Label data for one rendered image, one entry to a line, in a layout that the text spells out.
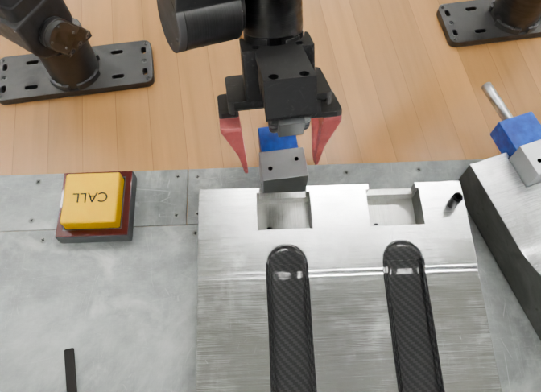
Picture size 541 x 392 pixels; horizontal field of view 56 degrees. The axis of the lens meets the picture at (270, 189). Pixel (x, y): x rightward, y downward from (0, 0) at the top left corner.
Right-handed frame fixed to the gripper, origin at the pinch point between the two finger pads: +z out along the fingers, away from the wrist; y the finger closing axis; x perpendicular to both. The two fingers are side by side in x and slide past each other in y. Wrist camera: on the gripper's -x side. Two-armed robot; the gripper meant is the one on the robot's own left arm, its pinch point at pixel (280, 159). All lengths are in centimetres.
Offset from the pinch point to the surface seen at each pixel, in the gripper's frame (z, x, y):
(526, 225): 4.8, -10.5, 23.9
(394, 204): 2.2, -7.6, 10.7
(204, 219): -0.1, -9.0, -8.7
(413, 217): 3.0, -9.0, 12.3
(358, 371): 8.1, -22.2, 3.3
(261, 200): 0.5, -6.3, -2.9
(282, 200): 0.7, -6.4, -0.7
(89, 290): 9.2, -7.1, -22.3
